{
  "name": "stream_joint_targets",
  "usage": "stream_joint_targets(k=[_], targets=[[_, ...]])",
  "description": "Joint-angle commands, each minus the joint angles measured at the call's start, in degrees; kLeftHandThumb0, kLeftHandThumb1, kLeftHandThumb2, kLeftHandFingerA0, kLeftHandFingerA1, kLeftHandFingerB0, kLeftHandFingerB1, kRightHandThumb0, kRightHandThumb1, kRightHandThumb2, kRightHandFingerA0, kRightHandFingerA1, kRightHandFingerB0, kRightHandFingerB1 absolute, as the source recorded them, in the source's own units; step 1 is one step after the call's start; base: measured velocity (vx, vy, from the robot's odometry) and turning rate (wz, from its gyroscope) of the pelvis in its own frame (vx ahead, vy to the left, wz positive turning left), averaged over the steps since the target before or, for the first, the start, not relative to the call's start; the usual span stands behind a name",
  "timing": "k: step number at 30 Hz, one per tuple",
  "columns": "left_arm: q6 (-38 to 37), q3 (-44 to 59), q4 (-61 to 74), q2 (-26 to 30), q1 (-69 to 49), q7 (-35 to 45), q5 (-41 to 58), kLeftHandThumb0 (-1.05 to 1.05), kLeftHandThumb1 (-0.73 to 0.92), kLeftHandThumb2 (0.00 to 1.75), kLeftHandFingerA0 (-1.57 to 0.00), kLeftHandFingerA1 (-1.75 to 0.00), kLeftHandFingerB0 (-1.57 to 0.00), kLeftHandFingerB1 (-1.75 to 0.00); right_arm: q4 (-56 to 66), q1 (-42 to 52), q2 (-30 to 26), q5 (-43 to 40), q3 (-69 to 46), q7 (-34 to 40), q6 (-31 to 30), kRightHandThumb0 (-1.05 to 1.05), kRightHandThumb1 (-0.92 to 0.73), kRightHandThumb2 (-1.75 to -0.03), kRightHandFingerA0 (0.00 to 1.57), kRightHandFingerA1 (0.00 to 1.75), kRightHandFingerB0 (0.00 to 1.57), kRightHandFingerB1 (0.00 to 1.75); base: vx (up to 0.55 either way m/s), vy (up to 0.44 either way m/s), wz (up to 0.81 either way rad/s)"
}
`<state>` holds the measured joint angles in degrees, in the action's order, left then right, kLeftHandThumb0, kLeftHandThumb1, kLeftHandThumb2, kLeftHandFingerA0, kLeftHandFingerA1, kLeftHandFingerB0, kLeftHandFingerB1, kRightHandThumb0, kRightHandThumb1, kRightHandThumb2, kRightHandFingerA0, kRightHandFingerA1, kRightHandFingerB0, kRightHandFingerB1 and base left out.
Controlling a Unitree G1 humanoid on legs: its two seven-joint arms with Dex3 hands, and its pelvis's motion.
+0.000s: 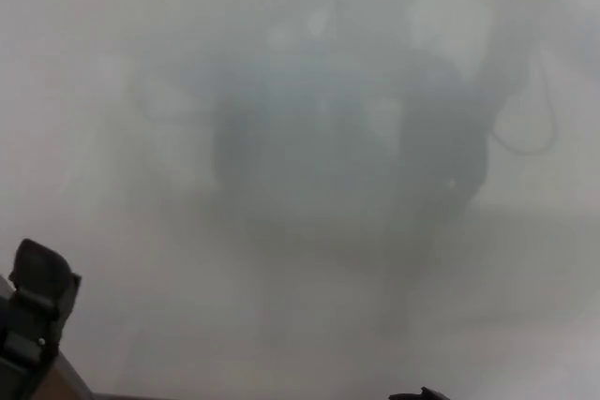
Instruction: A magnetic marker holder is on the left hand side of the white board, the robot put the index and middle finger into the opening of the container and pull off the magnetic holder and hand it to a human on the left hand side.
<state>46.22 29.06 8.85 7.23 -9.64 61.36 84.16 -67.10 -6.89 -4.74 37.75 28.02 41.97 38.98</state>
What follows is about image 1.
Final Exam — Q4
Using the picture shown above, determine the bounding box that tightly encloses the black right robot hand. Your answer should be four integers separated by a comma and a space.
388, 386, 452, 400

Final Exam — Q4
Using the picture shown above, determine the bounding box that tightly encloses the white whiteboard with grey frame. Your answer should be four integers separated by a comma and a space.
0, 0, 600, 400

